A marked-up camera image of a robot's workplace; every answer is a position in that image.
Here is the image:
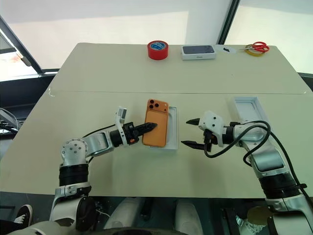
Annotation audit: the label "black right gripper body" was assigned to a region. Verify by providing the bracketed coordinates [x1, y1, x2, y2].
[202, 129, 218, 151]

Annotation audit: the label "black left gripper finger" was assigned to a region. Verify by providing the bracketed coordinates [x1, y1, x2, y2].
[135, 122, 157, 135]

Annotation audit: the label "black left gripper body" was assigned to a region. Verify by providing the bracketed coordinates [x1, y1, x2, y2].
[121, 121, 143, 146]

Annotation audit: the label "orange smartphone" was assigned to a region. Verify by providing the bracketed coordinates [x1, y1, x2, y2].
[142, 98, 170, 149]

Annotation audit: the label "white phone box base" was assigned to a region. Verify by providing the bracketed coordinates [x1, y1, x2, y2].
[149, 106, 180, 153]

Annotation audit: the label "white phone box lid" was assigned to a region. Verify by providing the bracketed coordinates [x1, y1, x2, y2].
[230, 95, 270, 128]

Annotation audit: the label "closed white phone box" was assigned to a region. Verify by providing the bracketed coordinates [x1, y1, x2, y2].
[180, 45, 218, 61]

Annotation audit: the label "white rounded robot leg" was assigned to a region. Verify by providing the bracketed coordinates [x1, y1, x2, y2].
[174, 199, 204, 235]
[104, 197, 148, 231]

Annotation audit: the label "red tape roll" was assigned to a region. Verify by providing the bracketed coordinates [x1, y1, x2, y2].
[147, 40, 169, 61]

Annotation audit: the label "small white bag, black item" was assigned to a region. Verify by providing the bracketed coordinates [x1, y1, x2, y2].
[221, 45, 237, 55]

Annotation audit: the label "yellow tape roll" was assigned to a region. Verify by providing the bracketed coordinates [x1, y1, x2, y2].
[245, 47, 267, 58]

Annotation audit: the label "black upright window beam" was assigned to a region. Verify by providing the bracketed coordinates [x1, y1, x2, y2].
[217, 0, 242, 46]

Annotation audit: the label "black and white sneaker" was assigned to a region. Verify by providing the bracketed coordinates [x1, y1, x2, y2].
[13, 204, 34, 227]

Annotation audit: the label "black slanted window beam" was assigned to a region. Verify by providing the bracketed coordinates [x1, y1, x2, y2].
[0, 14, 60, 74]

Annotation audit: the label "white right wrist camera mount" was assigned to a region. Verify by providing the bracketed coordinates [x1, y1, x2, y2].
[197, 110, 225, 148]

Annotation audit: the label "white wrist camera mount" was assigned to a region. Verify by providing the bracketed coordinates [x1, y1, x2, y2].
[197, 110, 225, 148]
[114, 106, 131, 148]

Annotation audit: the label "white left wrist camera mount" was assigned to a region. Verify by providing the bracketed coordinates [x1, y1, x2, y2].
[114, 106, 131, 148]

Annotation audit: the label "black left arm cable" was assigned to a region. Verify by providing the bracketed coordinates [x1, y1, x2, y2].
[82, 124, 117, 165]

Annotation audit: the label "red-handled scissors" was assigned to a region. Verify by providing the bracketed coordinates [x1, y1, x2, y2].
[240, 41, 270, 53]

